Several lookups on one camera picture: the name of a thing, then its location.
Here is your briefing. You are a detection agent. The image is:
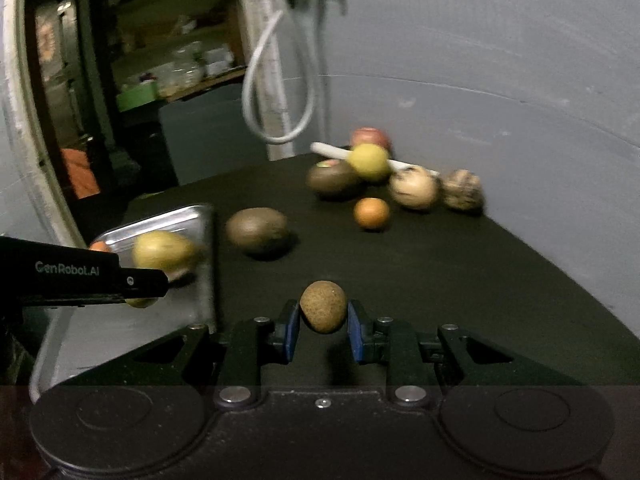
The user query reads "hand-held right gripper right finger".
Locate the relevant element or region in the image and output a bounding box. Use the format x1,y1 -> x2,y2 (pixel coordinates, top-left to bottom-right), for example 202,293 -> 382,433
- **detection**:
347,300 -> 584,408

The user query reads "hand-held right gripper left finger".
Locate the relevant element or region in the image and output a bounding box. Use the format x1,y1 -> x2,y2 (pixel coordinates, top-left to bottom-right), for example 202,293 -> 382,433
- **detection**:
65,300 -> 301,408

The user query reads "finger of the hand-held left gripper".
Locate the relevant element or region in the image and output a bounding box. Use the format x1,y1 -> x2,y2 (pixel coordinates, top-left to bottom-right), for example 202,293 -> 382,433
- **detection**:
119,266 -> 170,306

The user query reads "yellow pear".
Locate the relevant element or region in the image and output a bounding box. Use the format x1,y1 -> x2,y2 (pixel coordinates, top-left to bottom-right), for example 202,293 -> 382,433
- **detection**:
125,230 -> 207,309

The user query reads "small brown kiwi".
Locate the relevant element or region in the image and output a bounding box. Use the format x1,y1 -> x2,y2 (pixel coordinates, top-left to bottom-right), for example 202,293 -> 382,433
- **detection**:
299,280 -> 348,334

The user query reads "metal tray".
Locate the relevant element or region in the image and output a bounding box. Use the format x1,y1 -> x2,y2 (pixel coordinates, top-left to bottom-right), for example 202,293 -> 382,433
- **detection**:
28,203 -> 218,403

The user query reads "round yellow lemon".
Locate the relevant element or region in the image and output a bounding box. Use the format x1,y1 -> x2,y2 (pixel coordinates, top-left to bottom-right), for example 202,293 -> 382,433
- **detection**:
346,143 -> 392,182

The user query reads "dark striped pepino melon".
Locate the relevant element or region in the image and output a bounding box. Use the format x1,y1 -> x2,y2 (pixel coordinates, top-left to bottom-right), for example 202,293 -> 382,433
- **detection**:
440,169 -> 485,212

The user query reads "orange cloth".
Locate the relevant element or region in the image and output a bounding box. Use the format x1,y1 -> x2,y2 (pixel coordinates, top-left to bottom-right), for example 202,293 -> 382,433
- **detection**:
61,147 -> 102,199

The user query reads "large brown kiwi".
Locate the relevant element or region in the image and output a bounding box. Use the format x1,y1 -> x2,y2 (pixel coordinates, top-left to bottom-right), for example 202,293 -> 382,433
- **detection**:
224,207 -> 292,257
306,160 -> 368,199

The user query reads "pale pepino melon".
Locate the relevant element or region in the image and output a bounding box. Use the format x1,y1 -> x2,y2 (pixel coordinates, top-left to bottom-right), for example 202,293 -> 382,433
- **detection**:
389,165 -> 441,211

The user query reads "dark teal cabinet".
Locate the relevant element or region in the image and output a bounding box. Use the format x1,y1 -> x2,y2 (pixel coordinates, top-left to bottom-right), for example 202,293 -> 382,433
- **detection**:
158,82 -> 271,187

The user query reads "white leek stalk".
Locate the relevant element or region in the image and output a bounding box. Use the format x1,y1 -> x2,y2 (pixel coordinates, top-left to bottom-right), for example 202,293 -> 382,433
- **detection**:
310,142 -> 442,178

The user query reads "green box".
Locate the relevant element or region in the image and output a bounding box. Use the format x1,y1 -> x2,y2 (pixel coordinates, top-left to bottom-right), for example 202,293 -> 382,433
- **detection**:
116,81 -> 160,112

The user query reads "red apple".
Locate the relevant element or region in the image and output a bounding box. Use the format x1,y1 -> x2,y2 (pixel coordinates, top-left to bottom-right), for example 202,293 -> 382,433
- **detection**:
349,127 -> 392,152

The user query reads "cluttered wooden shelf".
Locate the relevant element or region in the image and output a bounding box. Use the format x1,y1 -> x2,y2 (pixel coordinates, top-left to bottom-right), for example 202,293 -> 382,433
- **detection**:
92,0 -> 249,103

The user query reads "white cable loop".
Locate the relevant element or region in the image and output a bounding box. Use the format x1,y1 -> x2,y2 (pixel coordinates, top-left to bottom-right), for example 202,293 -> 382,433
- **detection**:
241,7 -> 317,143

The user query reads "white painted post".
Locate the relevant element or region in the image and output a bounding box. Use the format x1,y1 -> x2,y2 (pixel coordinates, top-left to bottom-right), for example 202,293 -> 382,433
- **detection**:
235,0 -> 301,162

